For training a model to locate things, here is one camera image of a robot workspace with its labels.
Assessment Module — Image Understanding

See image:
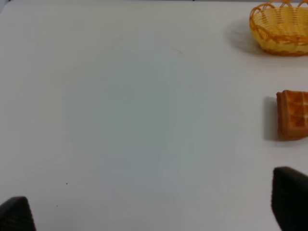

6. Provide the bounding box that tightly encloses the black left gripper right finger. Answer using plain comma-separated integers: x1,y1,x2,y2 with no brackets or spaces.
271,167,308,231

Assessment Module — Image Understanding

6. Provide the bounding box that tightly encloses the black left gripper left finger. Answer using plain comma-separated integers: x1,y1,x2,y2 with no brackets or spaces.
0,196,36,231

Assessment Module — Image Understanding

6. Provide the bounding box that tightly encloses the yellow orange woven basket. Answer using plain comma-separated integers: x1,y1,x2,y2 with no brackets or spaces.
249,0,308,56

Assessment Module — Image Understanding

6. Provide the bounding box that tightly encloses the orange waffle bread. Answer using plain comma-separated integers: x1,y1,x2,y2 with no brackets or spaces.
276,90,308,141

